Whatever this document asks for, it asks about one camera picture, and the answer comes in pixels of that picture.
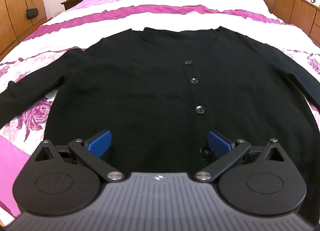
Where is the black button cardigan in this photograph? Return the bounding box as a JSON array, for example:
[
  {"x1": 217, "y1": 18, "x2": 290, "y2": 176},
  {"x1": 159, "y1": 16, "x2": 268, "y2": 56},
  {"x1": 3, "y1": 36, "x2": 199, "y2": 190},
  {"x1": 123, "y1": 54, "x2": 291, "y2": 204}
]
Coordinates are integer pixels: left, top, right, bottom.
[{"x1": 1, "y1": 27, "x2": 319, "y2": 223}]

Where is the pink floral bed cover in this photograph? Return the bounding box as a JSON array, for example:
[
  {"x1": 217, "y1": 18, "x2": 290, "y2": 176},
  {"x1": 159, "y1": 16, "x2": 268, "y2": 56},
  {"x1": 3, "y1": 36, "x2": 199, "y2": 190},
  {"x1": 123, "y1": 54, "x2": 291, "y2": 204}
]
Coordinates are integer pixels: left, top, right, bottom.
[{"x1": 1, "y1": 0, "x2": 319, "y2": 217}]

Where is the dark wooden nightstand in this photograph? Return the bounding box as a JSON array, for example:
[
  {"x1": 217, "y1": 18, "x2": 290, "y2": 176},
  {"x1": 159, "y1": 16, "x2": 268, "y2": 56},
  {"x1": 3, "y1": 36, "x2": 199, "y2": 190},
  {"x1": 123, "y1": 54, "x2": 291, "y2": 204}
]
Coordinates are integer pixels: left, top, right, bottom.
[{"x1": 61, "y1": 0, "x2": 83, "y2": 10}]

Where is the small black pouch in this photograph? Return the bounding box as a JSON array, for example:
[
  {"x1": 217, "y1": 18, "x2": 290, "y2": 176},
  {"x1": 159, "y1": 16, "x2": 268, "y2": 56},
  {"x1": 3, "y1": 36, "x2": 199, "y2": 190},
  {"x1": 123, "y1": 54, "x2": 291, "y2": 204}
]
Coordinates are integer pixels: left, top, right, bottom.
[{"x1": 25, "y1": 8, "x2": 39, "y2": 20}]

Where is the brown wooden dresser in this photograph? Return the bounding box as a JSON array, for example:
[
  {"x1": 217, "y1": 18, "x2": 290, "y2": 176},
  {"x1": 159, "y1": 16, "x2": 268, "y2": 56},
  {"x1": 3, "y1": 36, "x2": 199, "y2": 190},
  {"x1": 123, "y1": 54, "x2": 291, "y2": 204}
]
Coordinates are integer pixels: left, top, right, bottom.
[{"x1": 264, "y1": 0, "x2": 320, "y2": 46}]

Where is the brown wooden wardrobe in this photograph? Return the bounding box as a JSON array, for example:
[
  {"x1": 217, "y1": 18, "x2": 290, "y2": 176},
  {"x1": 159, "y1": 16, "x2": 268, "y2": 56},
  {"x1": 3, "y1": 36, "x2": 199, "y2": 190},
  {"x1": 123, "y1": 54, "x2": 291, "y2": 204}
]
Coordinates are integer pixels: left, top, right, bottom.
[{"x1": 1, "y1": 0, "x2": 48, "y2": 59}]

